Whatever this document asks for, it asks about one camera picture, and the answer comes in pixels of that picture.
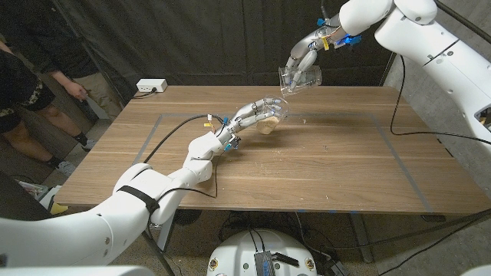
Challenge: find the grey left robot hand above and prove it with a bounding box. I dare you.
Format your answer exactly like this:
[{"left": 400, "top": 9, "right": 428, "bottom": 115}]
[{"left": 216, "top": 97, "right": 287, "bottom": 146}]

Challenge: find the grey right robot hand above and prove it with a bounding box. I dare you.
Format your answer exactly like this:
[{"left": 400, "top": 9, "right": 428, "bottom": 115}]
[{"left": 285, "top": 23, "right": 343, "bottom": 94}]

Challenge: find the clear plastic cup with sugar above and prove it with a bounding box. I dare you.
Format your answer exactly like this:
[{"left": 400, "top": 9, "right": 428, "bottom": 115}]
[{"left": 278, "top": 64, "right": 324, "bottom": 97}]

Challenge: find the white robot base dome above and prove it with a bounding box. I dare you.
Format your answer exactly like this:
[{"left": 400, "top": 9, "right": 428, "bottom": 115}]
[{"left": 206, "top": 228, "right": 318, "bottom": 276}]

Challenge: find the black bar on robot base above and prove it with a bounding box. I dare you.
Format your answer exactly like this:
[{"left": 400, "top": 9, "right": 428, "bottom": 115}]
[{"left": 274, "top": 252, "right": 300, "bottom": 268}]

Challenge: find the white power strip box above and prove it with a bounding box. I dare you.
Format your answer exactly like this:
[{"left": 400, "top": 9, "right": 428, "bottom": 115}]
[{"left": 136, "top": 78, "right": 169, "bottom": 94}]

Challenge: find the black round floor object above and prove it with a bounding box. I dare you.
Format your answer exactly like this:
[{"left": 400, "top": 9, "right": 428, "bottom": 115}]
[{"left": 175, "top": 209, "right": 203, "bottom": 227}]

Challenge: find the grey metal table leg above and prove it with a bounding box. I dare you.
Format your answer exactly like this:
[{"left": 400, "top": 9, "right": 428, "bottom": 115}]
[
  {"left": 156, "top": 211, "right": 176, "bottom": 253},
  {"left": 348, "top": 212, "right": 374, "bottom": 264}
]

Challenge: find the grey finned electronics box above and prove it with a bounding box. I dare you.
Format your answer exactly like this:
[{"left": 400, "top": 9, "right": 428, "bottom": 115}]
[{"left": 253, "top": 251, "right": 276, "bottom": 276}]

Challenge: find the person in khaki trousers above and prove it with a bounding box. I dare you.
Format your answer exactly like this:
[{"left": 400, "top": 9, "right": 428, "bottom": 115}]
[{"left": 0, "top": 0, "right": 124, "bottom": 120}]

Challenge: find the yellow flat floor object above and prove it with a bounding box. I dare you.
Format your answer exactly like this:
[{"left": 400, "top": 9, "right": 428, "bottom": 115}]
[{"left": 48, "top": 202, "right": 70, "bottom": 216}]

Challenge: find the white floor container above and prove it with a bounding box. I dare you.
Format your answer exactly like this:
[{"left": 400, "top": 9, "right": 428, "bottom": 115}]
[{"left": 37, "top": 185, "right": 63, "bottom": 211}]

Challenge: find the person in black camo shorts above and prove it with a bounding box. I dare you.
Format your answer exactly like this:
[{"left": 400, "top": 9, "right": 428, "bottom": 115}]
[{"left": 0, "top": 41, "right": 92, "bottom": 178}]

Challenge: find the white robot torso edge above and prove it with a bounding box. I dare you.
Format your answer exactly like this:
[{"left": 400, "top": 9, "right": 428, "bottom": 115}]
[{"left": 0, "top": 265, "right": 157, "bottom": 276}]

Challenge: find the large black bulky object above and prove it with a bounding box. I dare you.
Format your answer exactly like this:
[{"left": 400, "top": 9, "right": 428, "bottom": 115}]
[{"left": 0, "top": 171, "right": 51, "bottom": 222}]

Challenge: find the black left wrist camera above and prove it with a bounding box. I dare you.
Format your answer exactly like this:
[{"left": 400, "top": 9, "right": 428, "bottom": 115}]
[{"left": 226, "top": 135, "right": 242, "bottom": 152}]

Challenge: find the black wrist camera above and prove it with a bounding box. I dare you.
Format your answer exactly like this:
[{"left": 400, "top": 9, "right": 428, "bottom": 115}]
[
  {"left": 337, "top": 33, "right": 363, "bottom": 49},
  {"left": 226, "top": 135, "right": 242, "bottom": 152}
]

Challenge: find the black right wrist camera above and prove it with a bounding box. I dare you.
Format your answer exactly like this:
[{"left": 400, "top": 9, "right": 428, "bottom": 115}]
[{"left": 337, "top": 33, "right": 363, "bottom": 49}]

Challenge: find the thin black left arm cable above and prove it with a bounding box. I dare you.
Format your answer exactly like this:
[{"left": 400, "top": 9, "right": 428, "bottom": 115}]
[{"left": 156, "top": 147, "right": 228, "bottom": 200}]

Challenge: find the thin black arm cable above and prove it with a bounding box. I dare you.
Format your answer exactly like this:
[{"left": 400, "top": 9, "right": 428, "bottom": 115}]
[
  {"left": 377, "top": 54, "right": 491, "bottom": 276},
  {"left": 156, "top": 147, "right": 228, "bottom": 200}
]

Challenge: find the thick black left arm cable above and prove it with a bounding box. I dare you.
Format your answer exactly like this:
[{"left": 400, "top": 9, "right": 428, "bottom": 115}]
[{"left": 140, "top": 113, "right": 227, "bottom": 276}]

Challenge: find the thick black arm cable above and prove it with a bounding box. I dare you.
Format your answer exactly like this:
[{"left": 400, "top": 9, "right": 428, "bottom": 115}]
[
  {"left": 320, "top": 0, "right": 491, "bottom": 251},
  {"left": 140, "top": 113, "right": 227, "bottom": 276}
]

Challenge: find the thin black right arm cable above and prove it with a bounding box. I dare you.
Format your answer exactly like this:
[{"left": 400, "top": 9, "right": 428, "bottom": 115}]
[{"left": 377, "top": 54, "right": 491, "bottom": 276}]

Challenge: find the black power strip cable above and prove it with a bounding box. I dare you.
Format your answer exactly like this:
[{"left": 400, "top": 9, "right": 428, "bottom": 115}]
[{"left": 132, "top": 87, "right": 157, "bottom": 100}]

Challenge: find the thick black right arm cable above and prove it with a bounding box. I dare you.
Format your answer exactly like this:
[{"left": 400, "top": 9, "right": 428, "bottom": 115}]
[{"left": 320, "top": 0, "right": 491, "bottom": 251}]

